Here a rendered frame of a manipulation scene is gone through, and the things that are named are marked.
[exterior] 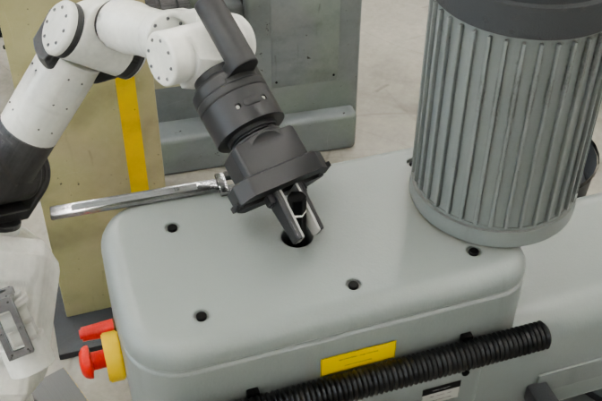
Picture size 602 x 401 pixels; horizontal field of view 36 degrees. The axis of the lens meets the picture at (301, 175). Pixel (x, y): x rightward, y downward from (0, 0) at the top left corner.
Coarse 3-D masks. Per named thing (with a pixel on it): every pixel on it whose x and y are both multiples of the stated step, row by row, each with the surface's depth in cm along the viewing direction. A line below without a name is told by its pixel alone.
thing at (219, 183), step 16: (224, 176) 115; (144, 192) 112; (160, 192) 112; (176, 192) 112; (192, 192) 112; (208, 192) 113; (224, 192) 113; (64, 208) 110; (80, 208) 110; (96, 208) 110; (112, 208) 111
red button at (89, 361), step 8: (80, 352) 109; (88, 352) 108; (96, 352) 109; (80, 360) 108; (88, 360) 108; (96, 360) 109; (104, 360) 109; (88, 368) 108; (96, 368) 109; (88, 376) 108
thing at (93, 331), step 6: (90, 324) 121; (96, 324) 120; (102, 324) 120; (108, 324) 120; (84, 330) 120; (90, 330) 120; (96, 330) 120; (102, 330) 120; (108, 330) 120; (84, 336) 120; (90, 336) 120; (96, 336) 120
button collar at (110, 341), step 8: (104, 336) 109; (112, 336) 109; (104, 344) 108; (112, 344) 108; (104, 352) 107; (112, 352) 107; (120, 352) 108; (112, 360) 107; (120, 360) 107; (112, 368) 107; (120, 368) 108; (112, 376) 108; (120, 376) 108
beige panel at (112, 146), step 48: (0, 0) 260; (48, 0) 265; (144, 0) 275; (96, 96) 289; (144, 96) 295; (96, 144) 300; (144, 144) 306; (48, 192) 306; (96, 192) 312; (96, 240) 325; (96, 288) 339
